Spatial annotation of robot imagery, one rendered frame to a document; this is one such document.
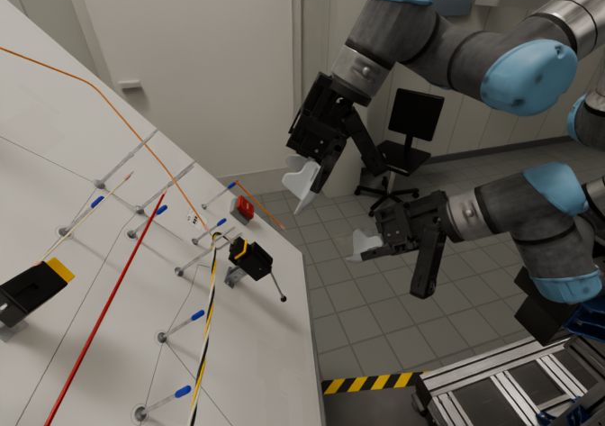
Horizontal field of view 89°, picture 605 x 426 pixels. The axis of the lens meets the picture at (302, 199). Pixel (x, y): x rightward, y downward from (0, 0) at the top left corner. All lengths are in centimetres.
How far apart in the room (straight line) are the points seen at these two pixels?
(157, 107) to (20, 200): 199
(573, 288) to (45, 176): 74
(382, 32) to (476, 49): 11
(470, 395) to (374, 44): 144
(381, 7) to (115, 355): 53
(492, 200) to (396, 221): 14
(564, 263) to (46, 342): 63
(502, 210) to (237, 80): 211
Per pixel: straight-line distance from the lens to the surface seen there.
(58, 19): 249
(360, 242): 59
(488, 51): 43
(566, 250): 54
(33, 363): 44
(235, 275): 65
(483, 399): 165
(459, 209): 51
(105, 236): 54
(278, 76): 245
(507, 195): 50
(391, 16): 45
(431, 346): 194
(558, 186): 50
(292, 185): 48
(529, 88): 40
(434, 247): 53
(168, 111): 246
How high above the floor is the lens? 159
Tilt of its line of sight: 35 degrees down
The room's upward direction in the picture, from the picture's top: straight up
